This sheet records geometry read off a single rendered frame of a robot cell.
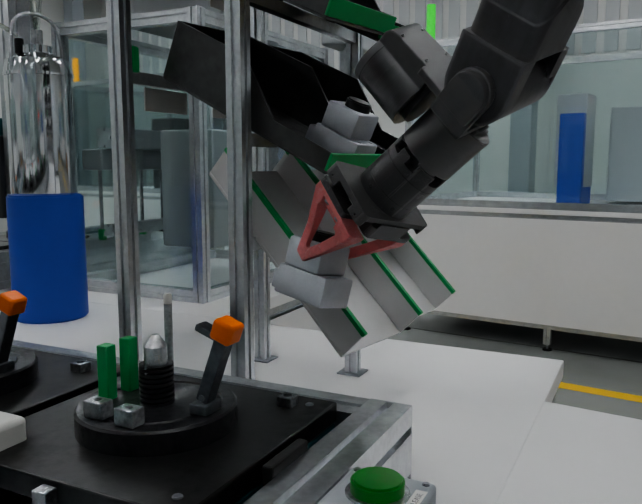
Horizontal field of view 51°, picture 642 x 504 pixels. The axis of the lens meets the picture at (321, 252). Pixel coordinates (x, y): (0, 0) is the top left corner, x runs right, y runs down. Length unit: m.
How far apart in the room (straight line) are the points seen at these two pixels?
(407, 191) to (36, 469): 0.37
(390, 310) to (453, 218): 3.81
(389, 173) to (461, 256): 4.06
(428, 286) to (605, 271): 3.45
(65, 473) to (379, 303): 0.45
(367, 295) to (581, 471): 0.32
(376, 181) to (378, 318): 0.27
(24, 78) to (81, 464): 1.07
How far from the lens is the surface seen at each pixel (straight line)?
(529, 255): 4.50
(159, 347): 0.61
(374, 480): 0.52
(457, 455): 0.84
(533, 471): 0.82
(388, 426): 0.64
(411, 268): 1.00
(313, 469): 0.57
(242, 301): 0.78
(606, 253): 4.39
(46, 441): 0.63
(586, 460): 0.87
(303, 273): 0.66
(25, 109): 1.53
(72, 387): 0.75
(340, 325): 0.74
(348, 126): 0.77
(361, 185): 0.61
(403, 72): 0.60
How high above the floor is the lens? 1.20
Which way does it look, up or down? 8 degrees down
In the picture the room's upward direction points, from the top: straight up
